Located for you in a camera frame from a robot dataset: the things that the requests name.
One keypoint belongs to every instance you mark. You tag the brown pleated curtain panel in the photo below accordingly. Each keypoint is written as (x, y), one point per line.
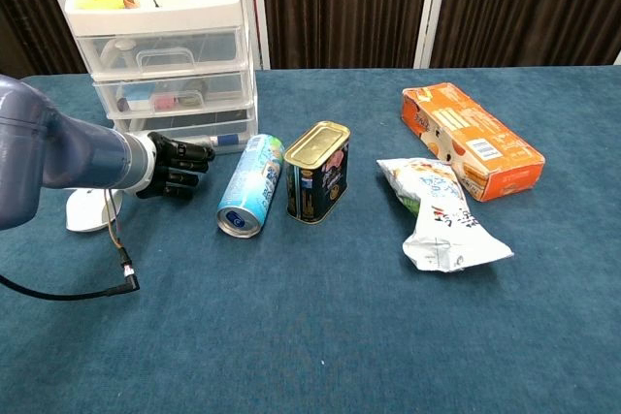
(24, 21)
(533, 7)
(339, 7)

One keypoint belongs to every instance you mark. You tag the clear plastic drawer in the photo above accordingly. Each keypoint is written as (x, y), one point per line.
(218, 89)
(160, 48)

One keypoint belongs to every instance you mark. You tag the blue beverage can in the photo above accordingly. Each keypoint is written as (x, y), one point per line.
(252, 181)

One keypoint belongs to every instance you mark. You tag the blue white marker pen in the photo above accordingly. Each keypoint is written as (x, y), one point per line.
(228, 140)

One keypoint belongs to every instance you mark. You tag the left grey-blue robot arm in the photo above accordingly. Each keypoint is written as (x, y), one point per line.
(58, 157)

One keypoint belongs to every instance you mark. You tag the white partition frame post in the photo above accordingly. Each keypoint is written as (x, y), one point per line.
(429, 7)

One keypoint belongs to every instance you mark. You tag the dark luncheon meat tin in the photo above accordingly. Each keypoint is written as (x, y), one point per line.
(317, 171)

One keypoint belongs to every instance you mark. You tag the white plastic drawer organizer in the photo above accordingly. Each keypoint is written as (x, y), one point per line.
(160, 11)

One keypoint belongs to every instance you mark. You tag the orange cracker box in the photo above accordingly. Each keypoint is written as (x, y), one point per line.
(470, 137)

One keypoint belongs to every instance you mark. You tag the blue white small box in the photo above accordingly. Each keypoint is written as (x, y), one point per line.
(140, 99)

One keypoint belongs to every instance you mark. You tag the white computer mouse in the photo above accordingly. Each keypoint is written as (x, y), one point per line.
(85, 213)

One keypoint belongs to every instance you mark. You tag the white crumpled snack bag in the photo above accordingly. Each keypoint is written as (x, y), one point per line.
(441, 220)

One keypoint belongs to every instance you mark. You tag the clear drawer with marker pen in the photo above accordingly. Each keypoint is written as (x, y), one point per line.
(194, 122)

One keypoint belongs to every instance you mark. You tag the pink eraser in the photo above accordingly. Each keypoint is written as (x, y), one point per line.
(165, 102)

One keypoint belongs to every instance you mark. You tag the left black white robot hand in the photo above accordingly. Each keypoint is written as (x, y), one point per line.
(177, 167)

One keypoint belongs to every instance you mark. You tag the blue felt table cover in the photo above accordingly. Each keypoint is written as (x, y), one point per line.
(310, 327)

